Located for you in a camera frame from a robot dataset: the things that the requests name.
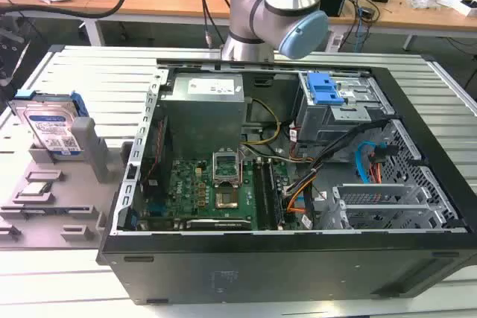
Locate hard disk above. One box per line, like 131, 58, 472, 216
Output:
7, 89, 89, 157

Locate metal disk bay cage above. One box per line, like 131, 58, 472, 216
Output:
297, 71, 395, 144

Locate blue disk bay latch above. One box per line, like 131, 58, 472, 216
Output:
307, 71, 344, 107

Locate metal socket cover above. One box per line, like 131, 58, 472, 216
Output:
211, 150, 241, 188

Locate grey power supply unit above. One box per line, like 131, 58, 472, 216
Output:
160, 72, 247, 147

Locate CPU socket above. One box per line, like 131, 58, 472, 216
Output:
214, 188, 240, 210

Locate RAM stick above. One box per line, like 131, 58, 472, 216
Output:
266, 159, 285, 230

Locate green motherboard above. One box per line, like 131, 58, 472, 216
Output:
143, 157, 303, 232

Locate black case fan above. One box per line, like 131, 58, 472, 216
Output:
141, 115, 173, 200

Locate black graphics card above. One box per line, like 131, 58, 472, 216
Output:
185, 218, 254, 231

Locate black PC case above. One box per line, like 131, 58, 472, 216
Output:
95, 57, 477, 306

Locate small white device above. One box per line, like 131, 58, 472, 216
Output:
326, 33, 344, 53

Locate metal expansion slot cage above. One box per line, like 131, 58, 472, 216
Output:
319, 182, 461, 230

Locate wooden desk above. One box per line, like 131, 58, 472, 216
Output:
0, 0, 477, 51

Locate grey parts rack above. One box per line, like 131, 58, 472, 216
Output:
0, 116, 135, 250

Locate silver CPU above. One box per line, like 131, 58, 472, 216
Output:
20, 182, 51, 195

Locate black and white box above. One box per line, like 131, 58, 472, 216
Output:
445, 0, 477, 18

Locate yellow wires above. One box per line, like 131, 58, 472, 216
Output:
244, 98, 282, 146

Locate orange wire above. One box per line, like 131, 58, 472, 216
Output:
285, 179, 318, 215
367, 152, 384, 185

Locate black cable bundle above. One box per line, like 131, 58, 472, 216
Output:
282, 118, 392, 200

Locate blue wire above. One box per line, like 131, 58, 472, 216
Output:
355, 140, 375, 185

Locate thin cable with metal plug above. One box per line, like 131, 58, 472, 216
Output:
195, 0, 232, 50

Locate black wire connector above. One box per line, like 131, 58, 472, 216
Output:
374, 144, 396, 165

